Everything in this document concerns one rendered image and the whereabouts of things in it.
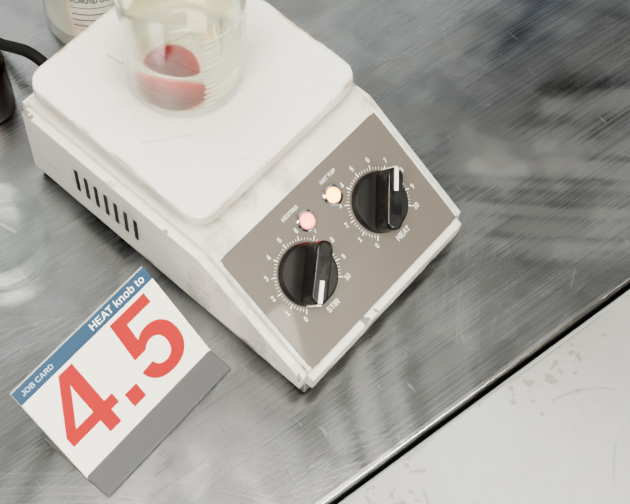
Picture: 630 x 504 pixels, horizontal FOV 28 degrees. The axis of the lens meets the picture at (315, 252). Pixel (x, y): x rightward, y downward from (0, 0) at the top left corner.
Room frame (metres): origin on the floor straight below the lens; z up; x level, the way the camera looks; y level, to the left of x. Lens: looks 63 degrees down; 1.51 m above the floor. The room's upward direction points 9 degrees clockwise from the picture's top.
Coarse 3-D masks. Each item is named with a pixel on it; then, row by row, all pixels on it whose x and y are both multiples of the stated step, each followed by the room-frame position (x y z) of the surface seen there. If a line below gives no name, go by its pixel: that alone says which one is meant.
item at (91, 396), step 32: (128, 320) 0.24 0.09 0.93; (160, 320) 0.24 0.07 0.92; (96, 352) 0.22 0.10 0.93; (128, 352) 0.22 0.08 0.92; (160, 352) 0.23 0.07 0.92; (192, 352) 0.23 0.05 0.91; (64, 384) 0.20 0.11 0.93; (96, 384) 0.20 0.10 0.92; (128, 384) 0.21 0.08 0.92; (160, 384) 0.21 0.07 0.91; (64, 416) 0.18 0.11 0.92; (96, 416) 0.19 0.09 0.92; (128, 416) 0.19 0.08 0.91; (96, 448) 0.18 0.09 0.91
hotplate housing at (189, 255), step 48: (48, 144) 0.31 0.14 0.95; (336, 144) 0.33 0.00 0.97; (96, 192) 0.30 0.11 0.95; (144, 192) 0.29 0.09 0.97; (288, 192) 0.30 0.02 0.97; (144, 240) 0.28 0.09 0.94; (192, 240) 0.27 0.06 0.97; (192, 288) 0.26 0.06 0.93; (240, 288) 0.25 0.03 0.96; (240, 336) 0.24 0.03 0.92
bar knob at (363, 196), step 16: (368, 176) 0.32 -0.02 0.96; (384, 176) 0.32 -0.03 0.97; (400, 176) 0.32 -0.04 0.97; (352, 192) 0.31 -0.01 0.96; (368, 192) 0.32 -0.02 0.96; (384, 192) 0.31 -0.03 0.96; (400, 192) 0.31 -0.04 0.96; (352, 208) 0.31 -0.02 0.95; (368, 208) 0.31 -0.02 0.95; (384, 208) 0.30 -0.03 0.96; (400, 208) 0.31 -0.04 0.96; (368, 224) 0.30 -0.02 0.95; (384, 224) 0.30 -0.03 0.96; (400, 224) 0.30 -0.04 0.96
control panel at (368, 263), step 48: (384, 144) 0.34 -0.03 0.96; (432, 192) 0.33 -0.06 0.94; (240, 240) 0.27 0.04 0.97; (288, 240) 0.28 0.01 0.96; (336, 240) 0.29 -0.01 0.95; (384, 240) 0.30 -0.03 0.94; (432, 240) 0.31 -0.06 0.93; (336, 288) 0.27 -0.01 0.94; (384, 288) 0.27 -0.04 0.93; (288, 336) 0.24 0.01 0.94; (336, 336) 0.24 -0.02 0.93
